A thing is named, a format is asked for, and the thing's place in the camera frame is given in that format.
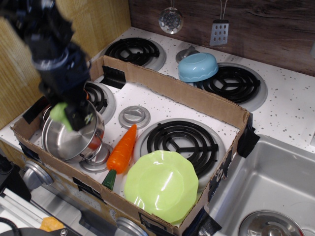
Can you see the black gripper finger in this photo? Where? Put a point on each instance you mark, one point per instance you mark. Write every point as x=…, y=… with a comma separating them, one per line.
x=87, y=111
x=74, y=118

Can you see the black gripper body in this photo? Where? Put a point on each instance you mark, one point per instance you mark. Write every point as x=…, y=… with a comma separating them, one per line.
x=63, y=71

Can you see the green toy broccoli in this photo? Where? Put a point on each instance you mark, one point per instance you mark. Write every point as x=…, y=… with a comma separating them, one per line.
x=58, y=114

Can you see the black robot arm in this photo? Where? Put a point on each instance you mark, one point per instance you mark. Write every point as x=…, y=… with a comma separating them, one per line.
x=37, y=21

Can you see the front left black burner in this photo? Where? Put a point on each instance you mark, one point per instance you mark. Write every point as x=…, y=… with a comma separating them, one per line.
x=102, y=98

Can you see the black burner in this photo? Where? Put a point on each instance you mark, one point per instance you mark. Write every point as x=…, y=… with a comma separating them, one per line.
x=238, y=84
x=193, y=140
x=139, y=51
x=102, y=98

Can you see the stainless steel pot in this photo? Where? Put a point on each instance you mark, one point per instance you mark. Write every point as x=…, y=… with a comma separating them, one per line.
x=66, y=145

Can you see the orange toy vegetable behind pot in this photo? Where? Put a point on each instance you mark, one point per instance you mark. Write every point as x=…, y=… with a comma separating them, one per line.
x=97, y=123

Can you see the silver stove knob centre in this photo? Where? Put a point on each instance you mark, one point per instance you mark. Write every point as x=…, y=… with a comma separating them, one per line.
x=134, y=115

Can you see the silver stove knob under pot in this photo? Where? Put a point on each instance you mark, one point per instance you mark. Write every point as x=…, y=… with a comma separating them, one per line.
x=98, y=163

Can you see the orange toy carrot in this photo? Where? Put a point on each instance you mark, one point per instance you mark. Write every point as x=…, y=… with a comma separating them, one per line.
x=119, y=159

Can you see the silver front knob left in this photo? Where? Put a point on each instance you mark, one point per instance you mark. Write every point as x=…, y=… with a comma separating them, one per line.
x=35, y=176

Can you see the back left black burner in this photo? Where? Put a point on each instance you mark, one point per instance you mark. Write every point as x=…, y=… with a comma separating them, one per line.
x=139, y=51

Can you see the light green plastic plate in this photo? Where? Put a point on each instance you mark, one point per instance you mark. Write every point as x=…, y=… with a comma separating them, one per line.
x=162, y=183

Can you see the orange object bottom left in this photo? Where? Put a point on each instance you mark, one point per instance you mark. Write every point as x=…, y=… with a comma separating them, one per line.
x=50, y=224

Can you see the front right black burner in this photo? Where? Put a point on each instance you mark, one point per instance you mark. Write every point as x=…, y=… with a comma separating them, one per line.
x=193, y=140

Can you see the silver back stove knob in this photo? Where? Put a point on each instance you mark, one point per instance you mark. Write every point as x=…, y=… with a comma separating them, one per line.
x=185, y=53

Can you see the silver front knob right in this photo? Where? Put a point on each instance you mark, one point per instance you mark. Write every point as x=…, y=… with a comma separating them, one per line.
x=126, y=227

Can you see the hanging metal strainer ladle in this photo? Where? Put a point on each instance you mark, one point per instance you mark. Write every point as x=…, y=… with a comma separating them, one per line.
x=171, y=19

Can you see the light blue plastic bowl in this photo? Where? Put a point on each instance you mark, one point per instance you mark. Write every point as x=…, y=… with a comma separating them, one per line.
x=197, y=67

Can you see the back right black burner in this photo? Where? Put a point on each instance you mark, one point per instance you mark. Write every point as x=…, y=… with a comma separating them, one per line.
x=238, y=84

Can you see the hanging metal spatula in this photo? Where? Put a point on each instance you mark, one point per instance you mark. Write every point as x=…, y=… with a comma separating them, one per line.
x=220, y=27

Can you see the stainless steel sink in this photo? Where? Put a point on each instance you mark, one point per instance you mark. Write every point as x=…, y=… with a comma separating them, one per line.
x=269, y=193

